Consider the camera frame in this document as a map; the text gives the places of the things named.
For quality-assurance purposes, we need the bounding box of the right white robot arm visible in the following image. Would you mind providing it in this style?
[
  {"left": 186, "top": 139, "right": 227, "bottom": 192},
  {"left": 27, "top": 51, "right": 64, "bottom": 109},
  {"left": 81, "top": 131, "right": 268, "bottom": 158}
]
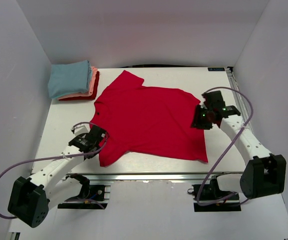
[{"left": 192, "top": 87, "right": 287, "bottom": 206}]

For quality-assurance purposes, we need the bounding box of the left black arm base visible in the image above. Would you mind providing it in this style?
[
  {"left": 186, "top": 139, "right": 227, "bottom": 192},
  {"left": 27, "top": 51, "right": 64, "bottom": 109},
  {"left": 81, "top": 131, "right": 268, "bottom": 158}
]
[{"left": 57, "top": 174, "right": 110, "bottom": 210}]

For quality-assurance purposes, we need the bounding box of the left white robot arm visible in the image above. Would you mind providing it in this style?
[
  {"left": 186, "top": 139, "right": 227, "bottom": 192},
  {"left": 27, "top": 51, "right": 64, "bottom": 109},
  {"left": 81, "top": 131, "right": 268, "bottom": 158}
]
[{"left": 7, "top": 125, "right": 109, "bottom": 228}]

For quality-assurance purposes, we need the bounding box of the bright red t shirt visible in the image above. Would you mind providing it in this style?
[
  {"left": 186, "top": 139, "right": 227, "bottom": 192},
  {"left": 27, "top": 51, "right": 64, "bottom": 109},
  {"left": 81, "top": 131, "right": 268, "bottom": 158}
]
[{"left": 91, "top": 71, "right": 208, "bottom": 167}]

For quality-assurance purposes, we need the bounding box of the folded light blue t shirt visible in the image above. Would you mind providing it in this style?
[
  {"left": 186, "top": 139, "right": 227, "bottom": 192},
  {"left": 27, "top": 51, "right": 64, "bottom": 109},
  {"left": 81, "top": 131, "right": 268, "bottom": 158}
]
[{"left": 48, "top": 60, "right": 91, "bottom": 99}]

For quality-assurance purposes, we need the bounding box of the blue label sticker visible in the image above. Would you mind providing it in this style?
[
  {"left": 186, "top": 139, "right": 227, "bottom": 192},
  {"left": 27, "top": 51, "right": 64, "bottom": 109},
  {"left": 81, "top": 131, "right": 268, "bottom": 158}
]
[{"left": 208, "top": 67, "right": 226, "bottom": 72}]

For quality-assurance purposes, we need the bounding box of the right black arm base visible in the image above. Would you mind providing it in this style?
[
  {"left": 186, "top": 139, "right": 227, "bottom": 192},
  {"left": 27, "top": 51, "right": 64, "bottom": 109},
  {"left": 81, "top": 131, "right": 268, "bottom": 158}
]
[{"left": 187, "top": 184, "right": 242, "bottom": 213}]

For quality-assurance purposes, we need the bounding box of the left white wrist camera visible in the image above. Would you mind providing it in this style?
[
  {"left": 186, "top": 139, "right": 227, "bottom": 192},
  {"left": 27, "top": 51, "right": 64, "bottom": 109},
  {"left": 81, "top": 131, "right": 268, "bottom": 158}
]
[{"left": 71, "top": 123, "right": 90, "bottom": 137}]

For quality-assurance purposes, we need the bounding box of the aluminium table frame rail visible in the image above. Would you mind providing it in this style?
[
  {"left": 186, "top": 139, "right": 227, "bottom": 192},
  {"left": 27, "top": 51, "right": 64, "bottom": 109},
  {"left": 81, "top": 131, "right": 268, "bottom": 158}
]
[{"left": 30, "top": 171, "right": 247, "bottom": 182}]

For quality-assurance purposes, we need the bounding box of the folded dark red t shirt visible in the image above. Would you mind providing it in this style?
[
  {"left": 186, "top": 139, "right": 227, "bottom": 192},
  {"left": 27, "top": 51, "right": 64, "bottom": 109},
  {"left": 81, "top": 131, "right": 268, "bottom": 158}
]
[{"left": 58, "top": 71, "right": 100, "bottom": 101}]

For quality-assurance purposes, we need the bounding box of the folded pink t shirt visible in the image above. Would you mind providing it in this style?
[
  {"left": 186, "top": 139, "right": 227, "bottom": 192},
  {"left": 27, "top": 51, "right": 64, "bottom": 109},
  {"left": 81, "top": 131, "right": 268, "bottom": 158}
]
[{"left": 58, "top": 66, "right": 99, "bottom": 99}]

